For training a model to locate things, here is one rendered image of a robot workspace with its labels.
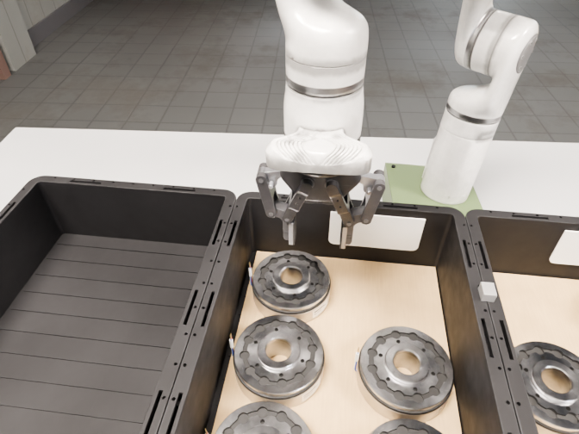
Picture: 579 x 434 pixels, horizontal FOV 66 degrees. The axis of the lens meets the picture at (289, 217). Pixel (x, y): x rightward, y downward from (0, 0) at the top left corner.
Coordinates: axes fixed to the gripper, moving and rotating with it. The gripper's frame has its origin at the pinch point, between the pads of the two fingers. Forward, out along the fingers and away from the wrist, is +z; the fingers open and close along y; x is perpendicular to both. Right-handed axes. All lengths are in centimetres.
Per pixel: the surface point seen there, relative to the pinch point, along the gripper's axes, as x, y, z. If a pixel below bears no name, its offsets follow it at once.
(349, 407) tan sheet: 15.4, -4.9, 11.2
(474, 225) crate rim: -5.2, -19.4, 1.6
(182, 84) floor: -229, 103, 96
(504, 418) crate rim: 19.5, -17.3, 1.3
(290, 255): -3.8, 3.7, 8.4
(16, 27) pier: -257, 225, 72
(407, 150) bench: -58, -19, 25
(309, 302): 4.1, 0.4, 8.2
